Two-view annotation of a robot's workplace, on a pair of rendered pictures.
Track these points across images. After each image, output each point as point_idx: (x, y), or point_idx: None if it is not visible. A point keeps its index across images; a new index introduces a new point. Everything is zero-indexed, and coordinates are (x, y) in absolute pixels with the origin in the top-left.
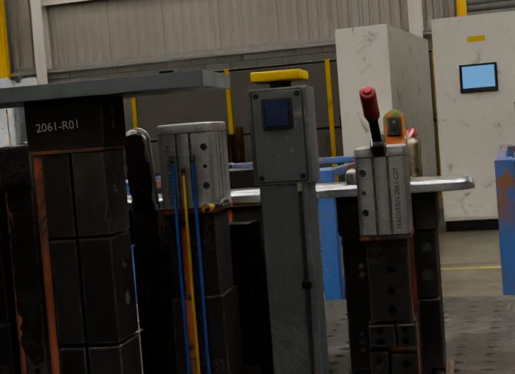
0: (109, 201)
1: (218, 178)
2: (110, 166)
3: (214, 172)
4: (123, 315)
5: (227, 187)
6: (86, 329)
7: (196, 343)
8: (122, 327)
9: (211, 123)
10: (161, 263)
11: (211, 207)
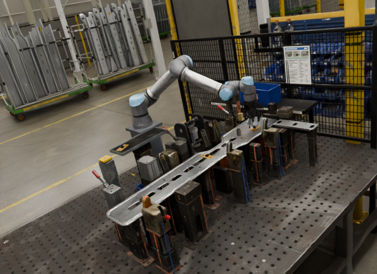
0: (136, 161)
1: (141, 173)
2: (136, 156)
3: (139, 170)
4: (142, 181)
5: (147, 177)
6: None
7: None
8: (142, 182)
9: (137, 161)
10: (166, 183)
11: (132, 174)
